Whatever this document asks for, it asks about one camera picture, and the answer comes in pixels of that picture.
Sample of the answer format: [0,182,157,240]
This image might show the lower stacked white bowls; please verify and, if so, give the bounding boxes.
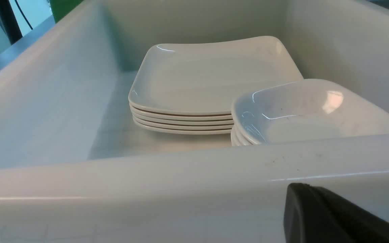
[230,126,253,146]

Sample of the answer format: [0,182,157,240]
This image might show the top stacked white square plate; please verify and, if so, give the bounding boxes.
[128,36,304,116]

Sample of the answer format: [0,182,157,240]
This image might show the top stacked white bowl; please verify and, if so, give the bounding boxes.
[231,79,389,144]

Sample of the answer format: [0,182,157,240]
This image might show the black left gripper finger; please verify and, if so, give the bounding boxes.
[283,183,389,243]

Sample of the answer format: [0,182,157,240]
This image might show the lower stacked white plates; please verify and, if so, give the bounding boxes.
[129,105,234,135]

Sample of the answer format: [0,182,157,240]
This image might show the large white plastic bin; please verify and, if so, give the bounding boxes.
[0,0,389,243]

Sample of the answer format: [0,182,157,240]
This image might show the green backdrop cloth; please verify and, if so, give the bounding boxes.
[49,0,83,23]

